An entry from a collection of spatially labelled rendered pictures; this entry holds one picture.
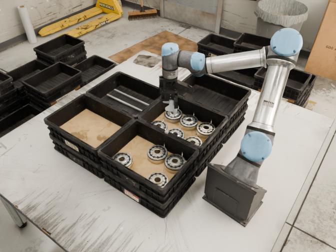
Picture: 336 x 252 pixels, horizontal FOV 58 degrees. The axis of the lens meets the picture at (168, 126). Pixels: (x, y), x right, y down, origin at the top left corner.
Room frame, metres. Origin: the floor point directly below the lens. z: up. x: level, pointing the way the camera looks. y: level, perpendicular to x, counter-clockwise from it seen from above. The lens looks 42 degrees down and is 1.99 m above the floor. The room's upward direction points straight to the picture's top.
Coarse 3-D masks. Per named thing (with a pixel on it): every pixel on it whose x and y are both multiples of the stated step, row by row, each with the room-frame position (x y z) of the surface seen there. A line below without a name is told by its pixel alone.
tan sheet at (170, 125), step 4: (160, 116) 1.37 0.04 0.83; (164, 120) 1.34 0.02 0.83; (168, 124) 1.30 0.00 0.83; (172, 124) 1.30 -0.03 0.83; (176, 124) 1.30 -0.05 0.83; (168, 128) 1.27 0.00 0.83; (184, 132) 1.23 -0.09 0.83; (188, 132) 1.23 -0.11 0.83; (192, 132) 1.23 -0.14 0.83; (184, 136) 1.20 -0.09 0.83; (204, 140) 1.17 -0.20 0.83
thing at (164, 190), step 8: (136, 120) 1.22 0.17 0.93; (152, 128) 1.16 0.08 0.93; (168, 136) 1.10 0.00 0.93; (104, 144) 1.04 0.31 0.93; (184, 144) 1.05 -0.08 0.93; (112, 160) 0.94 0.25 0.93; (192, 160) 0.95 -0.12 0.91; (120, 168) 0.91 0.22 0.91; (128, 168) 0.89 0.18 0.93; (184, 168) 0.90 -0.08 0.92; (136, 176) 0.85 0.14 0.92; (176, 176) 0.85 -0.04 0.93; (152, 184) 0.80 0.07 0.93; (168, 184) 0.80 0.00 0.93; (160, 192) 0.78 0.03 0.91
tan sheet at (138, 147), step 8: (136, 136) 1.20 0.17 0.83; (128, 144) 1.14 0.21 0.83; (136, 144) 1.14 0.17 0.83; (144, 144) 1.14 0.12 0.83; (152, 144) 1.14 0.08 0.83; (128, 152) 1.08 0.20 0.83; (136, 152) 1.08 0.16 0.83; (144, 152) 1.08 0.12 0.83; (168, 152) 1.08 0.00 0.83; (136, 160) 1.03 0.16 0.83; (144, 160) 1.03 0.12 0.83; (136, 168) 0.98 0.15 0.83; (144, 168) 0.98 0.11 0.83; (152, 168) 0.98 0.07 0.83; (160, 168) 0.98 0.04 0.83; (144, 176) 0.93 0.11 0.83; (168, 176) 0.93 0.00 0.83
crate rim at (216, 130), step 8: (152, 104) 1.36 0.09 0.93; (144, 112) 1.29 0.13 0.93; (216, 112) 1.29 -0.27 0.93; (144, 120) 1.22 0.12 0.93; (224, 120) 1.22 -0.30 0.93; (160, 128) 1.16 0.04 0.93; (216, 128) 1.16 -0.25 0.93; (176, 136) 1.10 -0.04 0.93; (208, 136) 1.10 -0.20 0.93; (192, 144) 1.04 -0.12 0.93
